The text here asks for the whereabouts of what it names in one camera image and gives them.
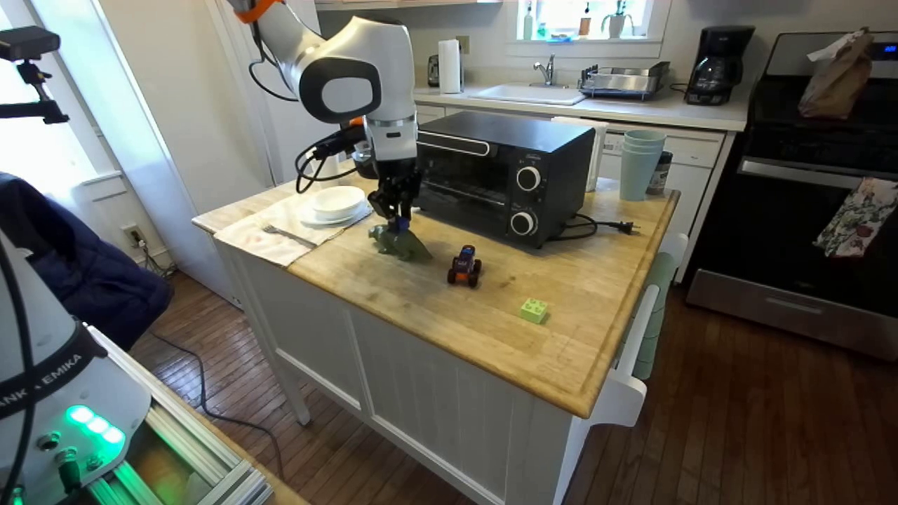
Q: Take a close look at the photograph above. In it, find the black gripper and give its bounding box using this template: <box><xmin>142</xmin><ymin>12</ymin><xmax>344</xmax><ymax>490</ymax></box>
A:
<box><xmin>364</xmin><ymin>158</ymin><xmax>427</xmax><ymax>234</ymax></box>

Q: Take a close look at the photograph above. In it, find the green toy animal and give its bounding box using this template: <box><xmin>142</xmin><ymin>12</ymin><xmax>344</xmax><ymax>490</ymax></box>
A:
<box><xmin>364</xmin><ymin>221</ymin><xmax>434</xmax><ymax>267</ymax></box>

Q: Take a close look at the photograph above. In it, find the small toy car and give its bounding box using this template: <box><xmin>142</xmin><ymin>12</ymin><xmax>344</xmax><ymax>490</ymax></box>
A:
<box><xmin>445</xmin><ymin>243</ymin><xmax>486</xmax><ymax>290</ymax></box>

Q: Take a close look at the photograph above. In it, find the light green block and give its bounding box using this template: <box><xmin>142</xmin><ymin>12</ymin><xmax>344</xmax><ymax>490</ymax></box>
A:
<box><xmin>520</xmin><ymin>297</ymin><xmax>553</xmax><ymax>329</ymax></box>

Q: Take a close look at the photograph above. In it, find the white bowl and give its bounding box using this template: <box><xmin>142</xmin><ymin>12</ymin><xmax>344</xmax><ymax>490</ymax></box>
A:
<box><xmin>308</xmin><ymin>182</ymin><xmax>369</xmax><ymax>217</ymax></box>

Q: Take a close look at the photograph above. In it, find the white plate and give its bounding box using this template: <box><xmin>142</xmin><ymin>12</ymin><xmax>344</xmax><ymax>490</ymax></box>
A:
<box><xmin>296</xmin><ymin>190</ymin><xmax>374</xmax><ymax>229</ymax></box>

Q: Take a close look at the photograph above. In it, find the silver fork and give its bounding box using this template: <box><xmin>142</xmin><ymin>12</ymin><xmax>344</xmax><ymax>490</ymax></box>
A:
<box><xmin>261</xmin><ymin>221</ymin><xmax>323</xmax><ymax>253</ymax></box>

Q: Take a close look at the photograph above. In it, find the black toaster oven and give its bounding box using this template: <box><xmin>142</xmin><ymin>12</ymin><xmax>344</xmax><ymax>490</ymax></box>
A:
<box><xmin>410</xmin><ymin>109</ymin><xmax>597</xmax><ymax>253</ymax></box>

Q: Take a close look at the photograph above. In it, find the stained white cloth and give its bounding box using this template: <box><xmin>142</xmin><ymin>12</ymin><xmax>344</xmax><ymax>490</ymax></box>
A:
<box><xmin>238</xmin><ymin>190</ymin><xmax>375</xmax><ymax>269</ymax></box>

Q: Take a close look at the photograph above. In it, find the white paper towel roll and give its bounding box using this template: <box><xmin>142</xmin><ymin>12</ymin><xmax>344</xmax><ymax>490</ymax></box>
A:
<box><xmin>434</xmin><ymin>36</ymin><xmax>465</xmax><ymax>96</ymax></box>

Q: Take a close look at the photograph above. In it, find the white kitchen sink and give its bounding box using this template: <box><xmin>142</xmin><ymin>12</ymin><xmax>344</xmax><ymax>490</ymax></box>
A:
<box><xmin>465</xmin><ymin>81</ymin><xmax>587</xmax><ymax>109</ymax></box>

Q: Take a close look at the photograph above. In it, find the chrome faucet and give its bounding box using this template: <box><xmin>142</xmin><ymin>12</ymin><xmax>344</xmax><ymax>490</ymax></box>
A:
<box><xmin>529</xmin><ymin>53</ymin><xmax>562</xmax><ymax>89</ymax></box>

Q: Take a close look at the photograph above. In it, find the white paper cup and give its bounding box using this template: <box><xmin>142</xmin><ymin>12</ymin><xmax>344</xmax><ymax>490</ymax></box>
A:
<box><xmin>618</xmin><ymin>130</ymin><xmax>667</xmax><ymax>201</ymax></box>

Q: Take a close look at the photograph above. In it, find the grey dish rack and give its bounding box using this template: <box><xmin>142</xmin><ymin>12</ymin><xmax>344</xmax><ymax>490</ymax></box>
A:
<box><xmin>578</xmin><ymin>58</ymin><xmax>674</xmax><ymax>105</ymax></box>

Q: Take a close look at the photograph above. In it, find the kitchen window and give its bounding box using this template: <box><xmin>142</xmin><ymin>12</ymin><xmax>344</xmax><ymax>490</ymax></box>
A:
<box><xmin>514</xmin><ymin>0</ymin><xmax>674</xmax><ymax>46</ymax></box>

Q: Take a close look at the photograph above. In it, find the dark blue cloth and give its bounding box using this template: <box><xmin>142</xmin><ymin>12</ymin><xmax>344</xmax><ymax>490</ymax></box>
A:
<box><xmin>0</xmin><ymin>172</ymin><xmax>173</xmax><ymax>353</ymax></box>

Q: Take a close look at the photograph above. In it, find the black coffee maker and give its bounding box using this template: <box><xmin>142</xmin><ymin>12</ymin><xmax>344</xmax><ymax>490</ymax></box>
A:
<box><xmin>682</xmin><ymin>22</ymin><xmax>758</xmax><ymax>107</ymax></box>

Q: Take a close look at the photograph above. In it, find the black steel stove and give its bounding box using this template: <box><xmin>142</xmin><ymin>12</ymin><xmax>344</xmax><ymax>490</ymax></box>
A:
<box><xmin>685</xmin><ymin>27</ymin><xmax>898</xmax><ymax>364</ymax></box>

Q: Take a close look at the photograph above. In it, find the brown paper bag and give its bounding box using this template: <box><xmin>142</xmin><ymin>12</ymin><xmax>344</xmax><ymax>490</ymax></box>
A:
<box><xmin>797</xmin><ymin>26</ymin><xmax>876</xmax><ymax>124</ymax></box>

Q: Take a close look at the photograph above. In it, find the floral dish towel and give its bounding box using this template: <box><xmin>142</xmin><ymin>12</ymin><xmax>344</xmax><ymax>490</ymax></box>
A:
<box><xmin>811</xmin><ymin>177</ymin><xmax>898</xmax><ymax>260</ymax></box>

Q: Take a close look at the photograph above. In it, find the wrist camera with orange mount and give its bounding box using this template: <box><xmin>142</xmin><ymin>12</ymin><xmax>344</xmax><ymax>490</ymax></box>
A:
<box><xmin>310</xmin><ymin>120</ymin><xmax>369</xmax><ymax>163</ymax></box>

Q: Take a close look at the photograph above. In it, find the black power cord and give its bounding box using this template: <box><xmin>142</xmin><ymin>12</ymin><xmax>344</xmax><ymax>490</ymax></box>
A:
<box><xmin>559</xmin><ymin>211</ymin><xmax>639</xmax><ymax>239</ymax></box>

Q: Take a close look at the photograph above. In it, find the white wall outlet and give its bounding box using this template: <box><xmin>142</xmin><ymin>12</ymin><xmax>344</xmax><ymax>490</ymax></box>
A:
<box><xmin>118</xmin><ymin>221</ymin><xmax>149</xmax><ymax>253</ymax></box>

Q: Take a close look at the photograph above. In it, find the dark floor cable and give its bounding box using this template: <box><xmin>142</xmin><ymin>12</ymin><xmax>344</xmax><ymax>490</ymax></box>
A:
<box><xmin>151</xmin><ymin>332</ymin><xmax>288</xmax><ymax>483</ymax></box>

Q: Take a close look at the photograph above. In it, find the black camera on tripod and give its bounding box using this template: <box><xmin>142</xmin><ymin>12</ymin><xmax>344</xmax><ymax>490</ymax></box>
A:
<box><xmin>0</xmin><ymin>22</ymin><xmax>72</xmax><ymax>127</ymax></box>

